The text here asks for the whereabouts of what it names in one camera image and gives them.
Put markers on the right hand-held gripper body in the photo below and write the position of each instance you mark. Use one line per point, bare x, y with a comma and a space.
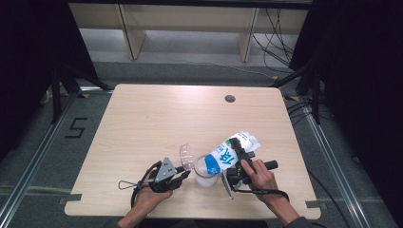
233, 177

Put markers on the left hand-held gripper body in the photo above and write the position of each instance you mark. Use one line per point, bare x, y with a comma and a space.
166, 171

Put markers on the blue and white bag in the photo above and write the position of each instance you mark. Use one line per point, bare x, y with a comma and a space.
221, 158

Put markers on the clear glass pitcher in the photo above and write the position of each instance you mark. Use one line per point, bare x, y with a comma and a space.
206, 180

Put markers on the person's right hand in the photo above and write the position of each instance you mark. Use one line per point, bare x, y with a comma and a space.
264, 182

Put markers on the person's left hand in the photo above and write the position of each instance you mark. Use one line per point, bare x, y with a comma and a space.
145, 199

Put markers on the yellow black tape marker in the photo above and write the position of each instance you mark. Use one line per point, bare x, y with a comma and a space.
84, 95
292, 98

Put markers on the grey tape piece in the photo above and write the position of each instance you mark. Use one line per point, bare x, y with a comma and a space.
315, 204
71, 198

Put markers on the black metal stand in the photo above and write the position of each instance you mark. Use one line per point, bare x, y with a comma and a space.
56, 101
315, 101

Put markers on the black curtain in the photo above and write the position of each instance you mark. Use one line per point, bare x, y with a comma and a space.
28, 63
364, 79

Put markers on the aluminium floor rail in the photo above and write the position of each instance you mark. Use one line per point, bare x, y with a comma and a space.
335, 171
34, 158

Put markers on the pale wooden desk frame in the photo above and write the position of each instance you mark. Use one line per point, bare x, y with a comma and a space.
190, 19

